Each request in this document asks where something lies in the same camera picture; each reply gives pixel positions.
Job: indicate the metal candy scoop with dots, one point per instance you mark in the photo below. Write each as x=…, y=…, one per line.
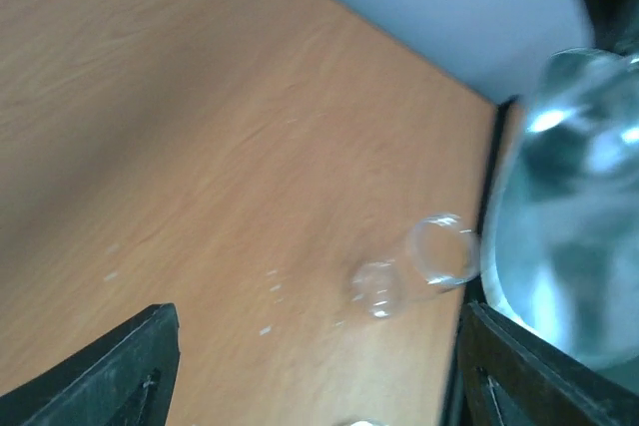
x=559, y=254

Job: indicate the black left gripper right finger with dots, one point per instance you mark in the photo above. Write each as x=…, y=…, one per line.
x=512, y=377

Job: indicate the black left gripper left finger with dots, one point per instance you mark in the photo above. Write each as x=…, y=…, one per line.
x=125, y=377

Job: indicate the clear plastic jar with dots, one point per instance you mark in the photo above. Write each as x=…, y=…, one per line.
x=437, y=255

